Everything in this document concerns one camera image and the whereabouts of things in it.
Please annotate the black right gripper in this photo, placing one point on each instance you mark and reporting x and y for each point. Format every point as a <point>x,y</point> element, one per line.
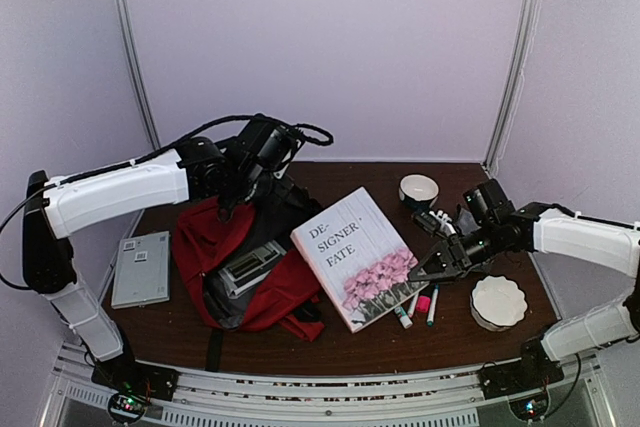
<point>450,259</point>

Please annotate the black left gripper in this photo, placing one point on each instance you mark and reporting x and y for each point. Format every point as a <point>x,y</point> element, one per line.
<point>274,202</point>

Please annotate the grey ianra magazine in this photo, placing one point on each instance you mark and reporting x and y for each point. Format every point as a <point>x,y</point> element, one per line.
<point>244,272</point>

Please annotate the pink roses designer book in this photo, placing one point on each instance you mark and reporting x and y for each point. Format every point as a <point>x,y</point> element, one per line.
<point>359,259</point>

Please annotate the red backpack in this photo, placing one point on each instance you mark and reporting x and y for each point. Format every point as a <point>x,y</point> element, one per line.
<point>204,241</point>

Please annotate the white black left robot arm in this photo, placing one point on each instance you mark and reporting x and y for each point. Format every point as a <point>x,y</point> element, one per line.
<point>234,159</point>

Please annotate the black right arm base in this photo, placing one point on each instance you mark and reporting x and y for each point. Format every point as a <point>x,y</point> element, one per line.
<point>520,377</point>

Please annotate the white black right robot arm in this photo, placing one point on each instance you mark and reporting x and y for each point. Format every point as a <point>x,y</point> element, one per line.
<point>560,241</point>

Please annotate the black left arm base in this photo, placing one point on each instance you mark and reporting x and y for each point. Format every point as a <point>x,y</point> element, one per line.
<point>130,377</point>

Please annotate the black pink highlighter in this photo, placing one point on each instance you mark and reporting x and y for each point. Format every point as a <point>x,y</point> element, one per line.
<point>423,304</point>

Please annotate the white teal marker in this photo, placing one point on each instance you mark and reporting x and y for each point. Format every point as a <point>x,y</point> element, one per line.
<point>432,307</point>

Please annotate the white pink marker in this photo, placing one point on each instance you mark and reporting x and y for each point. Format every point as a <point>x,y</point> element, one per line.
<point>412,305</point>

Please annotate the grey pencil pouch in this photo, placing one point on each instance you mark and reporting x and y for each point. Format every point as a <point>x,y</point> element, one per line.
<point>463,221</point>

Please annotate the white green glue stick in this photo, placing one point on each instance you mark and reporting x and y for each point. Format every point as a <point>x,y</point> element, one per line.
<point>403,317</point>

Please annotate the white scalloped dish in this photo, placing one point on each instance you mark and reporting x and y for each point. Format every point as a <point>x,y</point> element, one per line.
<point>497,304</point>

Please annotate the white dark-rimmed bowl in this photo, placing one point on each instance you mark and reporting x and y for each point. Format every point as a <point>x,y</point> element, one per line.
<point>418,192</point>

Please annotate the grey notebook with barcodes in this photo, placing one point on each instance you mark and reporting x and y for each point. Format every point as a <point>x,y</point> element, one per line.
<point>142,271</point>

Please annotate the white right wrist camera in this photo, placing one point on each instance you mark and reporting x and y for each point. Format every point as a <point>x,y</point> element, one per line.
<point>435,223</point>

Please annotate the aluminium front rail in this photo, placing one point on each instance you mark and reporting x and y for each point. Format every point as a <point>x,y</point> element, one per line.
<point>444,397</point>

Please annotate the right aluminium frame post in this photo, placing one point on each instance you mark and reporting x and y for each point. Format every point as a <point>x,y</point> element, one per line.
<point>512,89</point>

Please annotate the aluminium frame post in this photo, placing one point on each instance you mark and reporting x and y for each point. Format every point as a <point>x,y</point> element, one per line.
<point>512,89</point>
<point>135,73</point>

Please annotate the left aluminium frame post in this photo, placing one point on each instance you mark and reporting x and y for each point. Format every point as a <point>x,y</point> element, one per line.
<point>135,73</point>

